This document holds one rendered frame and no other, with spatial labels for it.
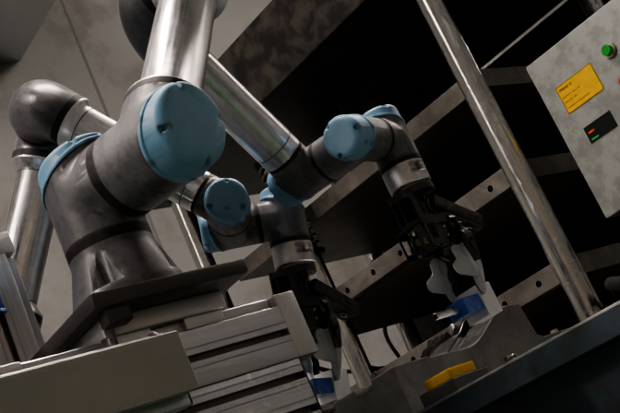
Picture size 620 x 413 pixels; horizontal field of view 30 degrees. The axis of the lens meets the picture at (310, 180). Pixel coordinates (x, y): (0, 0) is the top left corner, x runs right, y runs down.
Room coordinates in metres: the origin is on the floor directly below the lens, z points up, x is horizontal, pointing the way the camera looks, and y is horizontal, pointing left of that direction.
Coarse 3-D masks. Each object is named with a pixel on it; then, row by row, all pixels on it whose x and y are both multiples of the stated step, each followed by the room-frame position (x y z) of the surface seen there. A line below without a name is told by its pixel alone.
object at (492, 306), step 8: (472, 288) 1.91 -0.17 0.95; (488, 288) 1.92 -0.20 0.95; (464, 296) 1.92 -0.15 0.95; (472, 296) 1.89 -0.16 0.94; (480, 296) 1.90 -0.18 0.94; (488, 296) 1.91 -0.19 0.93; (456, 304) 1.89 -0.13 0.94; (464, 304) 1.88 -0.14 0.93; (472, 304) 1.89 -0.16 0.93; (480, 304) 1.90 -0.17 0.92; (488, 304) 1.91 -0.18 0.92; (496, 304) 1.92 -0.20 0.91; (440, 312) 1.86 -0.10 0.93; (448, 312) 1.87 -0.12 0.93; (456, 312) 1.88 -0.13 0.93; (464, 312) 1.88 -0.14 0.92; (472, 312) 1.89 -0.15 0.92; (480, 312) 1.91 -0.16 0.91; (488, 312) 1.90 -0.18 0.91; (496, 312) 1.92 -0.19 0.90; (456, 320) 1.90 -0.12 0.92; (472, 320) 1.93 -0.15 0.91; (480, 320) 1.92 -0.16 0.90
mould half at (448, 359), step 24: (504, 312) 2.13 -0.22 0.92; (456, 336) 2.18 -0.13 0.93; (480, 336) 2.06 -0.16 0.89; (504, 336) 2.10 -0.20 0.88; (528, 336) 2.15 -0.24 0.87; (552, 336) 2.19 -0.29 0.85; (432, 360) 1.96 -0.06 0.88; (456, 360) 2.00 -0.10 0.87; (480, 360) 2.04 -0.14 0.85; (504, 360) 2.08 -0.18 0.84; (384, 384) 1.92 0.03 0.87; (408, 384) 1.91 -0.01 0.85; (336, 408) 2.01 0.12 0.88; (360, 408) 1.98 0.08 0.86; (384, 408) 1.94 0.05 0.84; (408, 408) 1.90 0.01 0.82
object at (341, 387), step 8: (320, 376) 2.04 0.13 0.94; (328, 376) 2.03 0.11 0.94; (344, 376) 2.04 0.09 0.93; (312, 384) 2.00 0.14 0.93; (320, 384) 2.00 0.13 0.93; (328, 384) 2.02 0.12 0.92; (336, 384) 2.02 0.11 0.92; (344, 384) 2.04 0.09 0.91; (320, 392) 2.00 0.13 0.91; (328, 392) 2.01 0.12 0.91; (336, 392) 2.02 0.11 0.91; (344, 392) 2.04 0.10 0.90; (320, 400) 2.05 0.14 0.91; (328, 400) 2.03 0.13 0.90; (336, 400) 2.03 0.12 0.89
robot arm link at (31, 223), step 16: (16, 144) 1.94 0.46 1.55; (32, 144) 1.91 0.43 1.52; (48, 144) 1.91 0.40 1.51; (16, 160) 1.94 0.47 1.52; (32, 160) 1.93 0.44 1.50; (16, 176) 1.96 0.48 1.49; (32, 176) 1.94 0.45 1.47; (16, 192) 1.94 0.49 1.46; (32, 192) 1.93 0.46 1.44; (16, 208) 1.93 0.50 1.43; (32, 208) 1.93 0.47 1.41; (16, 224) 1.93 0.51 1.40; (32, 224) 1.93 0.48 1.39; (48, 224) 1.96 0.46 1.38; (16, 240) 1.93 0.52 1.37; (32, 240) 1.93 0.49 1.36; (48, 240) 1.97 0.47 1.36; (16, 256) 1.92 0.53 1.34; (32, 256) 1.94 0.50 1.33; (32, 272) 1.94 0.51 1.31; (32, 288) 1.94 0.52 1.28; (32, 304) 1.95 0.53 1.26
